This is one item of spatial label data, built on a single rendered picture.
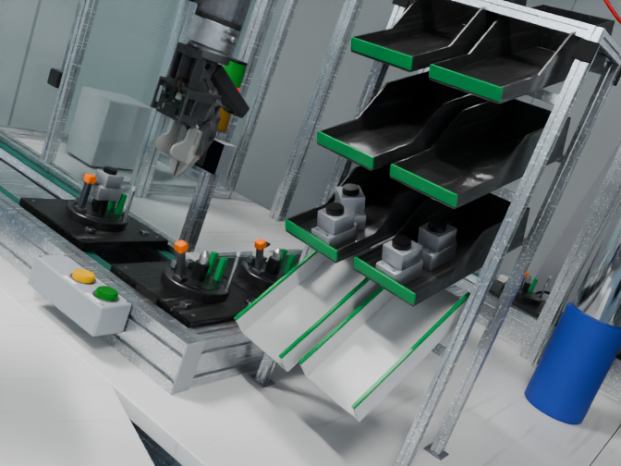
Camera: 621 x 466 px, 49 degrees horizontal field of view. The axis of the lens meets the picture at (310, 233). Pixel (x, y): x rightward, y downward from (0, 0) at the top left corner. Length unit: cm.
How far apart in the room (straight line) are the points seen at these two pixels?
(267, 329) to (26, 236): 59
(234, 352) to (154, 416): 23
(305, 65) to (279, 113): 38
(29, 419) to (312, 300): 50
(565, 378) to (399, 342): 75
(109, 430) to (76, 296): 29
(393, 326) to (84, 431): 52
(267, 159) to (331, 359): 389
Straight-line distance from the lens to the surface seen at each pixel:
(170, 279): 137
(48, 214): 160
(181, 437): 115
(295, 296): 126
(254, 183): 501
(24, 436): 108
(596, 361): 184
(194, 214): 161
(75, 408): 116
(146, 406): 120
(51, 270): 136
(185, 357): 122
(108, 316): 127
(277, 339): 121
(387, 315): 121
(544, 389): 187
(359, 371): 115
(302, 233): 116
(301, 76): 496
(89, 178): 158
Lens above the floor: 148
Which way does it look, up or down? 14 degrees down
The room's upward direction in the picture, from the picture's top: 21 degrees clockwise
